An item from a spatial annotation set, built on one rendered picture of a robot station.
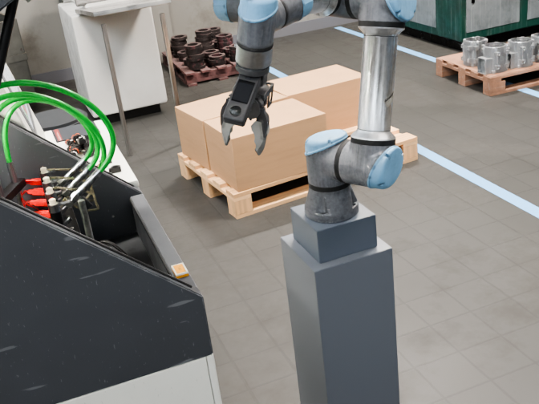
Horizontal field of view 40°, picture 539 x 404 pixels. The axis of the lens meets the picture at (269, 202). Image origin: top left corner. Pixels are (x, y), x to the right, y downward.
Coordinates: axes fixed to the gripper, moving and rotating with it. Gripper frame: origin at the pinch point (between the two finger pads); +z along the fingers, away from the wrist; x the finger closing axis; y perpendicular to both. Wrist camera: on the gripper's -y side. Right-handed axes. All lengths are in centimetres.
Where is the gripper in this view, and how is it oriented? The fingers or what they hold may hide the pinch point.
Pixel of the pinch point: (241, 147)
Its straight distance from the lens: 165.2
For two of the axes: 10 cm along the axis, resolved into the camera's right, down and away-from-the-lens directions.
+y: 3.5, -5.5, 7.5
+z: -1.0, 7.8, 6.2
